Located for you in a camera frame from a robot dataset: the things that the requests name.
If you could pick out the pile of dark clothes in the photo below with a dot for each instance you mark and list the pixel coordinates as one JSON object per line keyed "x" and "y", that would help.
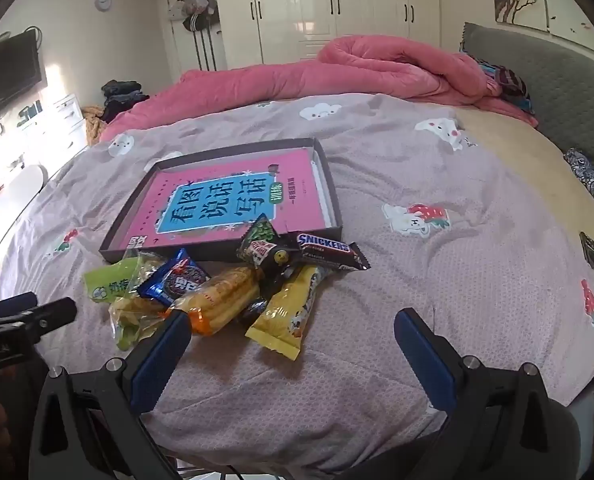
{"x": 122, "y": 97}

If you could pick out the white dresser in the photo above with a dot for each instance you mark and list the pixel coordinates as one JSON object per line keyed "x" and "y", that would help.
{"x": 67, "y": 125}

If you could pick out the pink quilt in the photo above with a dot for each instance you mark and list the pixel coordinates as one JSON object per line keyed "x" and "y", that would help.
{"x": 327, "y": 75}

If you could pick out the beige blanket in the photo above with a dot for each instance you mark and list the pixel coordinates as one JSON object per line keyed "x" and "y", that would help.
{"x": 522, "y": 160}

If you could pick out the black smiley candy packet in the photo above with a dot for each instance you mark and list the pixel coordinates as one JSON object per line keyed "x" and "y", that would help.
{"x": 281, "y": 259}

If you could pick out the yellow knit blanket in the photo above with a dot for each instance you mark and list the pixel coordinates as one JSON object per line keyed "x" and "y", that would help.
{"x": 93, "y": 127}

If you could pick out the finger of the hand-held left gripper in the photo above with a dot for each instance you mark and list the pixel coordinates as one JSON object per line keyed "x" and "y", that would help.
{"x": 47, "y": 314}
{"x": 7, "y": 305}

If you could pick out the green bean snack packet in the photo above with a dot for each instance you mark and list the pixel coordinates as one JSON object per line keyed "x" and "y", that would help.
{"x": 258, "y": 240}

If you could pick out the grey headboard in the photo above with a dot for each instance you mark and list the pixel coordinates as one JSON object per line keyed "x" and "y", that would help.
{"x": 567, "y": 100}

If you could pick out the striped clothes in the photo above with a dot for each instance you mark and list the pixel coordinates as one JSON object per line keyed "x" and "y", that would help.
{"x": 509, "y": 82}

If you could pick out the printed mauve bed sheet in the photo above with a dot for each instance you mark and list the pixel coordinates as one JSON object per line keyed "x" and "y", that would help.
{"x": 427, "y": 170}

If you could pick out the round wall clock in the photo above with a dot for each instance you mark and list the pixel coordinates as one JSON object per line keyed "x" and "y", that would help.
{"x": 103, "y": 1}

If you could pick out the grey tray box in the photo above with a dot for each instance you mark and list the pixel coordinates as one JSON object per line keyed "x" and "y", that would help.
{"x": 127, "y": 210}

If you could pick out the black television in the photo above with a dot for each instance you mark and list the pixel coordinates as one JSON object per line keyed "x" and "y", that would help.
{"x": 7, "y": 77}

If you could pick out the white wardrobe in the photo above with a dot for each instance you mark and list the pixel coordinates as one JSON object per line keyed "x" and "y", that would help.
{"x": 327, "y": 5}

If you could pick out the blue cookie packet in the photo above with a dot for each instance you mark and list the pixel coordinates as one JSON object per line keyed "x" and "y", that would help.
{"x": 177, "y": 280}

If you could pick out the clear pastry bag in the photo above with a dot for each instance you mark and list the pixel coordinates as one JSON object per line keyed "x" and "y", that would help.
{"x": 132, "y": 317}

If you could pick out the pink book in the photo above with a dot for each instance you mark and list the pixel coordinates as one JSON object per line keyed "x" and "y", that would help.
{"x": 217, "y": 195}

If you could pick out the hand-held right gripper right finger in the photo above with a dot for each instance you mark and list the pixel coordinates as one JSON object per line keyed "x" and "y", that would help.
{"x": 424, "y": 355}

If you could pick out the orange corn stick packet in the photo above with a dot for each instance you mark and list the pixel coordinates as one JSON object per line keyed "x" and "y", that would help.
{"x": 222, "y": 295}

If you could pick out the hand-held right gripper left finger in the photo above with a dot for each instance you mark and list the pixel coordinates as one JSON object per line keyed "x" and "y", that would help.
{"x": 154, "y": 360}

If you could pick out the brown chocolate bar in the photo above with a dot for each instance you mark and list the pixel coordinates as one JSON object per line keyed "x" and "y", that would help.
{"x": 327, "y": 250}

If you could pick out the yellow snack packet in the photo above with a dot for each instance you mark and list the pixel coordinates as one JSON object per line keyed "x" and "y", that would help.
{"x": 282, "y": 317}

